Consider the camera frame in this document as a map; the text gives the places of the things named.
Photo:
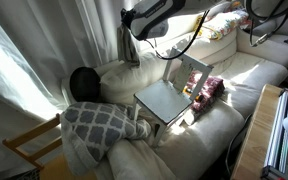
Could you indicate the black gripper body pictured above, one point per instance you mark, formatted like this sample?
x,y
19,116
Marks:
x,y
126,17

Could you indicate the grey white striped towel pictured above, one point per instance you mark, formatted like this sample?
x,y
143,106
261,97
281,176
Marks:
x,y
127,50

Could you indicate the small white wooden chair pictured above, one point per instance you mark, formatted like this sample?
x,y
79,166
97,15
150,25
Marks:
x,y
164,101

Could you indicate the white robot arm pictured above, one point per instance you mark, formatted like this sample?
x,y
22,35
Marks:
x,y
154,16

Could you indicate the pink striped pillow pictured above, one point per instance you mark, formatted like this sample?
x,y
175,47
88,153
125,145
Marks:
x,y
222,23

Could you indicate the cream fabric couch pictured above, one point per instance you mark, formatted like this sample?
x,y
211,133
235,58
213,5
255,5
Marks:
x,y
200,143

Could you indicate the light wooden chair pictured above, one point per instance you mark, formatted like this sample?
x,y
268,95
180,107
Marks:
x,y
54,170

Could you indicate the black round cushion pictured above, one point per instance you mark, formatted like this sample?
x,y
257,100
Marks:
x,y
84,85

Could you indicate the white sheer curtain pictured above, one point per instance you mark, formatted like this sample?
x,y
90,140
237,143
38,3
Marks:
x,y
34,40

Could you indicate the grey patterned pillow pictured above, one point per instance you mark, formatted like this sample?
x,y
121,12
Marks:
x,y
94,128

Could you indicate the cream throw pillow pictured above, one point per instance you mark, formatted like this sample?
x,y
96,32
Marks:
x,y
134,163

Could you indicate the light wooden table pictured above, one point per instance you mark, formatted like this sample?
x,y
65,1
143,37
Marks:
x,y
254,143

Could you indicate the dark woven basket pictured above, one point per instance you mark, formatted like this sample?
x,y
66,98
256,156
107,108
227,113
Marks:
x,y
27,175

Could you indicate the aluminium rail frame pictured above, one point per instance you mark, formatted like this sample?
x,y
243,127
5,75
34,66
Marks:
x,y
277,133

